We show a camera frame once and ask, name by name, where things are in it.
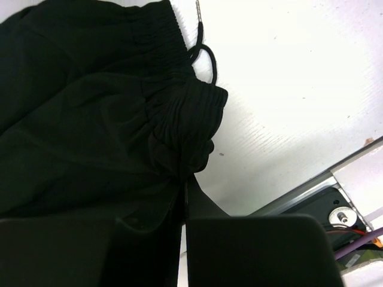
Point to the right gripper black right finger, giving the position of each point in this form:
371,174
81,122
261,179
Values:
281,250

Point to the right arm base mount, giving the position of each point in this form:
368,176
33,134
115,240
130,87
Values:
341,224

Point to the black trousers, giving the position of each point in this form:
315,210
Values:
100,104

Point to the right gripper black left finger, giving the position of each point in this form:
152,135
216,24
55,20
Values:
92,247

